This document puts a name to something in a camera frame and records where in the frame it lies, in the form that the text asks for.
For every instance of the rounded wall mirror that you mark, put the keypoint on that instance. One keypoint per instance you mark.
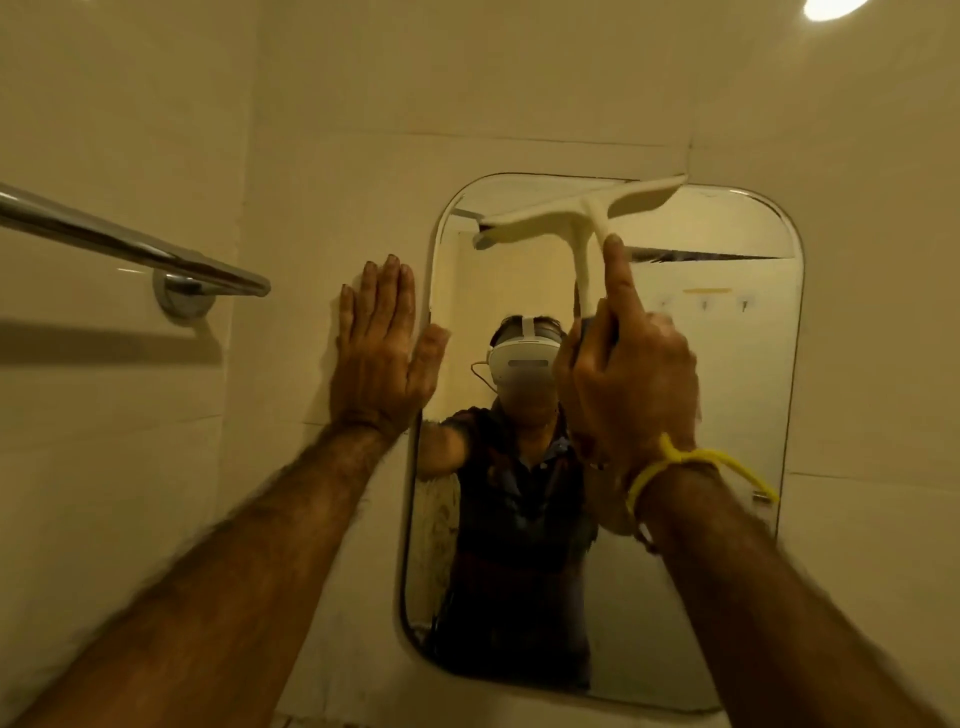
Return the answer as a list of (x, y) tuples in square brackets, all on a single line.
[(720, 375)]

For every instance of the person's left hand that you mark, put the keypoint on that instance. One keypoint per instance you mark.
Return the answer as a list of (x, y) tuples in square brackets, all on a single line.
[(379, 375)]

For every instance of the chrome towel bar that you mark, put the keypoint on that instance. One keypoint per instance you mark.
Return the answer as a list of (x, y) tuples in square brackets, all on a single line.
[(112, 241)]

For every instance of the person's left thumb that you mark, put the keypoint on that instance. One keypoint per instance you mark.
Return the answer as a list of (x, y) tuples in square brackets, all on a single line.
[(433, 358)]

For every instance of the person's left middle finger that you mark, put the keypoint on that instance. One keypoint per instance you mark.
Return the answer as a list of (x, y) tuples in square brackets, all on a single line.
[(385, 296)]

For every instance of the person's left forearm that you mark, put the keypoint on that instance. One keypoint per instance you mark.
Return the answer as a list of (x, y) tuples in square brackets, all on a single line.
[(225, 585)]

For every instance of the white squeegee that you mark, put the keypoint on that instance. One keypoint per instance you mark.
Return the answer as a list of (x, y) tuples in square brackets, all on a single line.
[(579, 217)]

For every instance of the round ceiling light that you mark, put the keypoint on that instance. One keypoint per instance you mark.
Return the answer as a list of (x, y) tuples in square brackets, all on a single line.
[(832, 7)]

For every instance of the chrome round bar mount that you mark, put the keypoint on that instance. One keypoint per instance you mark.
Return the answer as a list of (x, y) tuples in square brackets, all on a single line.
[(180, 298)]

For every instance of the person's right forearm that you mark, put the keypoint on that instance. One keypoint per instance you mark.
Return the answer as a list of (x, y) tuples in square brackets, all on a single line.
[(765, 622)]

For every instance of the person's left little finger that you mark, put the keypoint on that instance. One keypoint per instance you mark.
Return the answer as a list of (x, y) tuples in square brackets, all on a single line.
[(346, 315)]

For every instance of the person's right hand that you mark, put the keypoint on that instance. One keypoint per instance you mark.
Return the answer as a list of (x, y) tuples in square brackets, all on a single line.
[(637, 397)]

